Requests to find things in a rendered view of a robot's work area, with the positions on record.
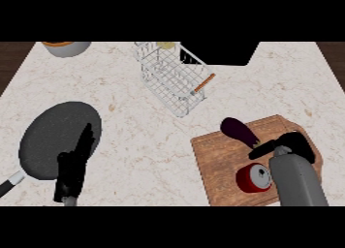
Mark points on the pale yellow fruit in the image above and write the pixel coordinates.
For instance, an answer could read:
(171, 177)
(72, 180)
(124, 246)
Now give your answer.
(166, 45)

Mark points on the brown wooden cutting board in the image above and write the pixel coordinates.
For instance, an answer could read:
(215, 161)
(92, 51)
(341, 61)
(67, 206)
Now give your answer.
(223, 161)

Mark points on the grey bowl with orange rim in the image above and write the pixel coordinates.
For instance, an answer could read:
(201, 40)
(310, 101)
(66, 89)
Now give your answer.
(66, 48)

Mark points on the red can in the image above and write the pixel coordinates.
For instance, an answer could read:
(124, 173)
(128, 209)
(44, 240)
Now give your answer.
(254, 177)

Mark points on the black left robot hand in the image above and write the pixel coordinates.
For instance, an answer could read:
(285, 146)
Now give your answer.
(73, 168)

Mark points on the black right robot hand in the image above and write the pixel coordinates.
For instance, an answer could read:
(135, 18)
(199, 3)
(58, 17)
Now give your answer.
(294, 143)

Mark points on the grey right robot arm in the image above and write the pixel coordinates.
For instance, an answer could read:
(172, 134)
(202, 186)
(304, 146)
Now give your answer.
(298, 180)

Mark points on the black appliance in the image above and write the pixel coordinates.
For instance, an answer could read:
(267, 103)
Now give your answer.
(227, 53)

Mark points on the dark purple eggplant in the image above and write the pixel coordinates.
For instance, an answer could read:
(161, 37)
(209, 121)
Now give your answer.
(239, 131)

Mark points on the dark grey frying pan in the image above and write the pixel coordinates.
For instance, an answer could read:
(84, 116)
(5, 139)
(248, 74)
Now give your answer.
(55, 142)

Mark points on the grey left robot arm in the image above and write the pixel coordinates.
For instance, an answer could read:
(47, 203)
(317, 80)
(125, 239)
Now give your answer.
(70, 201)

